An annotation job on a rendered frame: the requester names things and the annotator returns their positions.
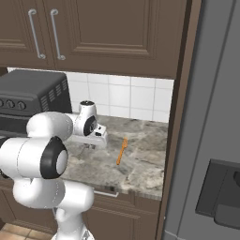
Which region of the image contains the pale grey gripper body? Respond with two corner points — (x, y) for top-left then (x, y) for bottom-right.
(67, 130), (109, 150)

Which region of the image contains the brown drawer front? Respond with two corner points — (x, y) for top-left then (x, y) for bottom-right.
(88, 186), (136, 208)

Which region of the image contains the brown lower cabinet door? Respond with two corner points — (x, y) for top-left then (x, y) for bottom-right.
(82, 200), (161, 240)

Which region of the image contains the brown cabinet door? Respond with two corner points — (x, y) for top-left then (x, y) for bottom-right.
(0, 0), (56, 71)
(42, 0), (189, 81)
(82, 200), (161, 240)

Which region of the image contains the brown lower cabinet run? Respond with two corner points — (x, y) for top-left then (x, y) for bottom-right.
(0, 178), (59, 234)

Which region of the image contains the brown upper cabinet door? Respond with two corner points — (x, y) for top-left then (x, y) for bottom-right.
(42, 0), (189, 81)
(0, 0), (56, 71)

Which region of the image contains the orange wooden spoon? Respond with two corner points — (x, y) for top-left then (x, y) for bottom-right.
(115, 136), (129, 166)

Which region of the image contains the black toaster oven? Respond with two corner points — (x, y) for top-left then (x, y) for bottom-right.
(0, 68), (73, 139)

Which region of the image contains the brown tall side panel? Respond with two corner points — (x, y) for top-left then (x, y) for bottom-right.
(155, 0), (203, 240)

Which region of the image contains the grey fridge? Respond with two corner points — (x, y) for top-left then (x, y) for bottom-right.
(162, 0), (240, 240)

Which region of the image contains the silver drawer handle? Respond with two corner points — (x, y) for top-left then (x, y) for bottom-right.
(93, 188), (120, 199)

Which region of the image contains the silver cabinet door handle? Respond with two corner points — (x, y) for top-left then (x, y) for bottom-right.
(27, 8), (47, 61)
(50, 8), (67, 62)

